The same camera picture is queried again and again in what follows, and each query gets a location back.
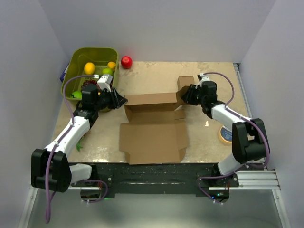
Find masking tape roll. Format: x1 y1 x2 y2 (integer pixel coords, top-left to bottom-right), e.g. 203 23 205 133
218 126 232 145

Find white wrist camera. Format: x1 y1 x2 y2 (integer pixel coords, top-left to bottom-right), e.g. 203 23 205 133
196 73 210 88
97 74 113 92

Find pink dragon fruit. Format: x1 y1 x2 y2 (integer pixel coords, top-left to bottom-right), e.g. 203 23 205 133
76 136 85 152

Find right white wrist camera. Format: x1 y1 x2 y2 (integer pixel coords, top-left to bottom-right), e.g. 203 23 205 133
196 73 210 88

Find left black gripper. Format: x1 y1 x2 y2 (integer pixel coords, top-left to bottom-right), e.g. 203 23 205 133
94 88 127 112

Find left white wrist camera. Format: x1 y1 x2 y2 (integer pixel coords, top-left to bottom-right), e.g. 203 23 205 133
97 74 113 92

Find red apple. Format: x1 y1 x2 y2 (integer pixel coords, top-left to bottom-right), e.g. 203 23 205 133
121 56 133 69

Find brown cardboard box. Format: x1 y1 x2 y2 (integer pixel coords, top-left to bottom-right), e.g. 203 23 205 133
118 92 189 165

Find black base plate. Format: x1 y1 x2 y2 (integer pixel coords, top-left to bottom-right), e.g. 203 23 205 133
72 163 239 201

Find small orange fruit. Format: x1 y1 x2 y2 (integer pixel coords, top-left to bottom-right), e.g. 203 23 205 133
107 61 116 71

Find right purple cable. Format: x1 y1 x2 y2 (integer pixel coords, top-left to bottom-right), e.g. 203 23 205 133
204 72 271 169

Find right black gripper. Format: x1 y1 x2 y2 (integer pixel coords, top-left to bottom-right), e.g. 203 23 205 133
181 84 206 106

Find green plastic basket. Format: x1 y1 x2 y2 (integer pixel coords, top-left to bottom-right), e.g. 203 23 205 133
61 47 119 107

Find aluminium frame rail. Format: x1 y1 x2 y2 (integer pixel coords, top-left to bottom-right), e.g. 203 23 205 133
18 62 293 228

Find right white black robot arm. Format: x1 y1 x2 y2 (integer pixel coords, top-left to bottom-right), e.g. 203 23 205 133
181 81 270 187

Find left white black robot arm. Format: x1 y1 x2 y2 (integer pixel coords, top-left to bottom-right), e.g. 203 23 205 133
31 85 128 192

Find dark purple grapes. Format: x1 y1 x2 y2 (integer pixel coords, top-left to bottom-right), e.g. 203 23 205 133
81 79 97 90

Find yellow lemon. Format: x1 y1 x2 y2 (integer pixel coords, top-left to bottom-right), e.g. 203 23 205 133
84 62 95 75

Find blue white booklet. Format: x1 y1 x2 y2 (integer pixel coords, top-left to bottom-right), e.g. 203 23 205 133
59 63 70 83

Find green pear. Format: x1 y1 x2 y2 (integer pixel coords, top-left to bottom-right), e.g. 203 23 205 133
102 68 114 76

